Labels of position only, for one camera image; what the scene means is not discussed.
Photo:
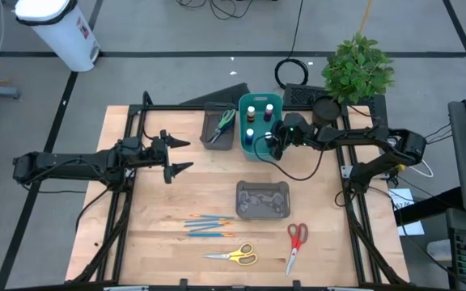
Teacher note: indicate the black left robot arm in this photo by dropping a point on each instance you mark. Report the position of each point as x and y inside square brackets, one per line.
[67, 165]

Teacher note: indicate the white trash can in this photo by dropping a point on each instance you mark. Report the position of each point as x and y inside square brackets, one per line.
[67, 36]

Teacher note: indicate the black wedge panel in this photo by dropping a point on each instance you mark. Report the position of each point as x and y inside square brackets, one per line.
[229, 97]

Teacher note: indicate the light grey chair seat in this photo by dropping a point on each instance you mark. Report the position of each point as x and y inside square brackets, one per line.
[439, 250]

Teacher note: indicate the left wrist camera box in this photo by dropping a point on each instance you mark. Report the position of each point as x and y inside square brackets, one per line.
[130, 144]

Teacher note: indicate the black perforated box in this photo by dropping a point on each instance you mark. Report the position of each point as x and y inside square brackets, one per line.
[302, 95]

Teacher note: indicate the magenta paint bottle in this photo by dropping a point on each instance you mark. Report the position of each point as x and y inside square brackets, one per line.
[268, 114]

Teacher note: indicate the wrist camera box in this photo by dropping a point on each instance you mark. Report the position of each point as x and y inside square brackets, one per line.
[130, 144]
[297, 127]

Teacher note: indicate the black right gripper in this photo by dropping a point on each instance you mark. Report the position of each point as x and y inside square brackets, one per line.
[277, 145]

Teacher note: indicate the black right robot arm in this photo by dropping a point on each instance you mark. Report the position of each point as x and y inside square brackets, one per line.
[362, 137]

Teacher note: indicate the teal plastic bin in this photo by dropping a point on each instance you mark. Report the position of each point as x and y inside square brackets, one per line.
[259, 121]

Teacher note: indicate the grey translucent plastic bin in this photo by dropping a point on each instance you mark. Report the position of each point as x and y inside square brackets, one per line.
[263, 202]
[229, 143]

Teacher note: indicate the white paper sheet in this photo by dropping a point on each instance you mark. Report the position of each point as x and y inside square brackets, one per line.
[413, 228]

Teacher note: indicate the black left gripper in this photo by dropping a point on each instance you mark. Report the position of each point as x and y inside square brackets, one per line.
[156, 151]

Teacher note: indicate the blue paint bottle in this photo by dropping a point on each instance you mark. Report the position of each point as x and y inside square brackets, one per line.
[249, 139]

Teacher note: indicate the black aluminium table frame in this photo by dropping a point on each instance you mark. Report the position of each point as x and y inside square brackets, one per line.
[168, 107]

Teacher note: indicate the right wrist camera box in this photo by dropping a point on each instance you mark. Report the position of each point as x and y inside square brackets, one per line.
[297, 127]

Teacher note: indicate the orange paint bottle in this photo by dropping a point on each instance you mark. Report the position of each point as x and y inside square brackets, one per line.
[251, 115]

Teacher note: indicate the green potted plant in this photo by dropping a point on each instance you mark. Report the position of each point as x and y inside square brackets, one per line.
[356, 68]

